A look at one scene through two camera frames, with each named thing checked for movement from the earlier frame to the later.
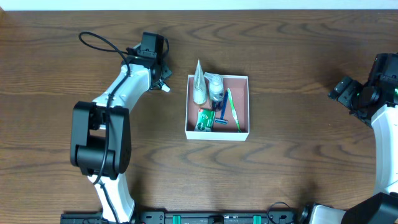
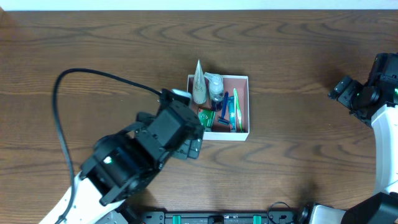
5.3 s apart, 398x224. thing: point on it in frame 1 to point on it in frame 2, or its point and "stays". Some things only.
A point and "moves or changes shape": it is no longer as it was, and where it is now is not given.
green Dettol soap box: (204, 120) stays
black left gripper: (163, 76) to (191, 147)
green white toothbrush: (235, 111) moves or changes shape
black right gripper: (343, 93) stays
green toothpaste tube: (165, 88) moves or changes shape
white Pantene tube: (199, 94) stays
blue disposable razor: (221, 121) stays
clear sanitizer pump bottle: (216, 91) stays
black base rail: (191, 217) stays
